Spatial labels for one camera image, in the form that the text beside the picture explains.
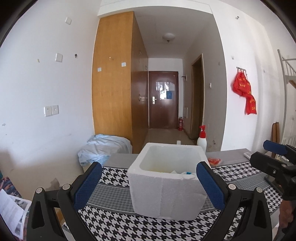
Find wooden wardrobe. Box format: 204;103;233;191
92;11;149;154

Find person's right hand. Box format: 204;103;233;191
279;200;295;233

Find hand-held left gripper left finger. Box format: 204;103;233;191
27;161;103;241

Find white red pump bottle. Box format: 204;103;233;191
197;125;208;153

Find printed paper sheets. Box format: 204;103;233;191
0;177;32;239

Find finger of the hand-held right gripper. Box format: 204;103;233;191
250;151;289;183
263;140;296;160

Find papers on door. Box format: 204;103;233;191
155;82;174;99

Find red plastic bag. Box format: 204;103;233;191
232;72;252;98
245;95;257;115

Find white foam box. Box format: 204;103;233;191
128;142;211;220

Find houndstooth tablecloth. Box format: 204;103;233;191
79;148;285;241

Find brown side door frame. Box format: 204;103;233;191
190;54;205;140

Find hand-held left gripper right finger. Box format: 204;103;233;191
196;161;273;241

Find brown wooden boards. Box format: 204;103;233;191
271;122;280;158

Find light blue bedding pile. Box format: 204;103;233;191
77;134;132;166

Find dark brown entrance door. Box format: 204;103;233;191
148;71;178;129

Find white metal bunk bed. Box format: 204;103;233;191
277;49;296;149

